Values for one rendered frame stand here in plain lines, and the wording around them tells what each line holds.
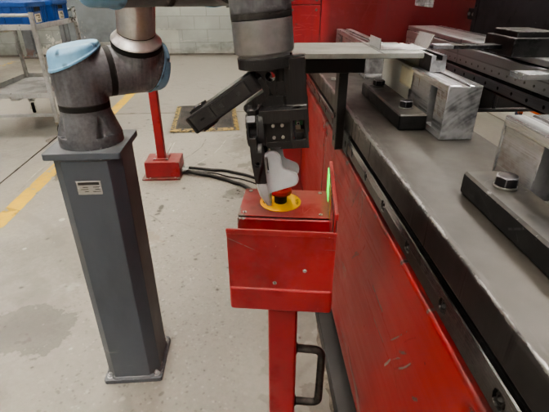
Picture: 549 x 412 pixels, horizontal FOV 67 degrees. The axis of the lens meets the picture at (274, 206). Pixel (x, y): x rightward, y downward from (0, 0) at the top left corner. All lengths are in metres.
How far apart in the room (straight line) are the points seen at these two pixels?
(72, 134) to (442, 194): 0.82
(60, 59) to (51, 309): 1.11
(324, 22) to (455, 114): 1.10
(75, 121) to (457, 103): 0.81
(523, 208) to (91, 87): 0.88
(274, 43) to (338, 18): 1.31
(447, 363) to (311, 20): 1.50
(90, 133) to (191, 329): 0.85
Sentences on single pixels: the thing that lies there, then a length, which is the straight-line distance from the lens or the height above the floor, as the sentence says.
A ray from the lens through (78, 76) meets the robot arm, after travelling 1.05.
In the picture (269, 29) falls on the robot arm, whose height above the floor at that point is 1.07.
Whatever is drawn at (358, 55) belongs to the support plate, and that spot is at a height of 1.00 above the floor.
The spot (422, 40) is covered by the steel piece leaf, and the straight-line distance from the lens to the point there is 1.01.
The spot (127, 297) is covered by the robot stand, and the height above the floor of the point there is 0.34.
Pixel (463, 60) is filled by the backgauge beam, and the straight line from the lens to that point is 1.34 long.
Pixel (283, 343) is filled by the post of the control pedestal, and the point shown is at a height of 0.51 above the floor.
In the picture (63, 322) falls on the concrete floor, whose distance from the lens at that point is 1.80.
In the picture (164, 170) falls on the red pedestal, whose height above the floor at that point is 0.07.
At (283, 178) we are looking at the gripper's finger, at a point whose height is 0.88.
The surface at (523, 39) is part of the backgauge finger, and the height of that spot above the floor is 1.02.
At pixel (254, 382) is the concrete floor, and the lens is 1.44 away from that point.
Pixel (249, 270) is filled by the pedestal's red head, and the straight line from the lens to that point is 0.64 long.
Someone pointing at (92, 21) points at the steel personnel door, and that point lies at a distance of 8.49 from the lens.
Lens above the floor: 1.12
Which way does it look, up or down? 28 degrees down
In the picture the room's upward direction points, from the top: straight up
